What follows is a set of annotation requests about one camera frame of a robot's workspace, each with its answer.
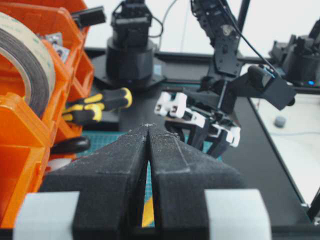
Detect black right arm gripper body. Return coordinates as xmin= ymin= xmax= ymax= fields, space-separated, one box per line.
xmin=174 ymin=76 xmax=241 ymax=127

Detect green cutting mat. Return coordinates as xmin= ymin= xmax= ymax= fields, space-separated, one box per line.
xmin=81 ymin=129 xmax=223 ymax=228

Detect small yellow black screwdriver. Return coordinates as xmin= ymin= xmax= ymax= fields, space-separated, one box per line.
xmin=62 ymin=103 xmax=103 ymax=126

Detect black robot base far right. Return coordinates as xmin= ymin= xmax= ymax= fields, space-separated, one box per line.
xmin=269 ymin=20 xmax=320 ymax=88

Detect orange bin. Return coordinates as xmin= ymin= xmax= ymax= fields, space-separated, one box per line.
xmin=14 ymin=0 xmax=90 ymax=41
xmin=0 ymin=14 xmax=83 ymax=229
xmin=0 ymin=0 xmax=94 ymax=102

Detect orange bin lower left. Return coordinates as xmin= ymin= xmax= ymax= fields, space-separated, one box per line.
xmin=0 ymin=14 xmax=83 ymax=229

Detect white-tipped finger of the right gripper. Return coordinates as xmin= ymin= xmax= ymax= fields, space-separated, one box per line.
xmin=154 ymin=91 xmax=210 ymax=150
xmin=207 ymin=123 xmax=241 ymax=158

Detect orange bin top left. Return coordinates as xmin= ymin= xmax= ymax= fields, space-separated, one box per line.
xmin=14 ymin=0 xmax=90 ymax=41

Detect black cable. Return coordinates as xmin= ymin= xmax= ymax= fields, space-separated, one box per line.
xmin=219 ymin=0 xmax=278 ymax=76

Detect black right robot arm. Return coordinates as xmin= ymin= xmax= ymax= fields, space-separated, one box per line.
xmin=148 ymin=0 xmax=246 ymax=240

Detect cream double-sided tape roll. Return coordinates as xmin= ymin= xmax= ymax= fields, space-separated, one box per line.
xmin=0 ymin=12 xmax=56 ymax=118

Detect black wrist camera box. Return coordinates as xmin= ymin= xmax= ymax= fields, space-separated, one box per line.
xmin=227 ymin=65 xmax=297 ymax=110

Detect grey metal corner brackets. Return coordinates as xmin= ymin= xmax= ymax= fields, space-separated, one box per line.
xmin=38 ymin=32 xmax=70 ymax=63

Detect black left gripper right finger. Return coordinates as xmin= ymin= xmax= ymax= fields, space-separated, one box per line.
xmin=148 ymin=125 xmax=247 ymax=240

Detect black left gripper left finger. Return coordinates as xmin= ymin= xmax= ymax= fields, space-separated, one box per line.
xmin=39 ymin=126 xmax=149 ymax=240

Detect orange bin middle left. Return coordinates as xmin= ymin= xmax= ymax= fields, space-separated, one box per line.
xmin=0 ymin=0 xmax=94 ymax=102

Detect small grey cap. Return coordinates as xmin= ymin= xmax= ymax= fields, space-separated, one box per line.
xmin=273 ymin=116 xmax=287 ymax=129

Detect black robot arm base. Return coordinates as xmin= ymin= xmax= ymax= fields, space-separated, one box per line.
xmin=93 ymin=0 xmax=165 ymax=91

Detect large yellow black screwdriver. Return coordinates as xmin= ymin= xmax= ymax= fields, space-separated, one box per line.
xmin=63 ymin=87 xmax=133 ymax=113

